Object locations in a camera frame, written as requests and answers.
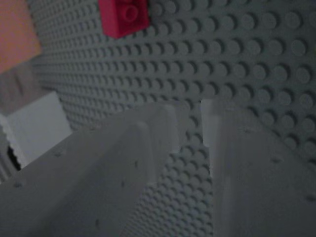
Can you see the small red brick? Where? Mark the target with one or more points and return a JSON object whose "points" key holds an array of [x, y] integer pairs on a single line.
{"points": [[123, 19]]}

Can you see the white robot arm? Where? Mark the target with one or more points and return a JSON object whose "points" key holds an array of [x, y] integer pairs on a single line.
{"points": [[37, 126]]}

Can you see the grey Lego baseplate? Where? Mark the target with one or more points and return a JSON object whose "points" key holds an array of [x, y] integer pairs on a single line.
{"points": [[197, 66]]}

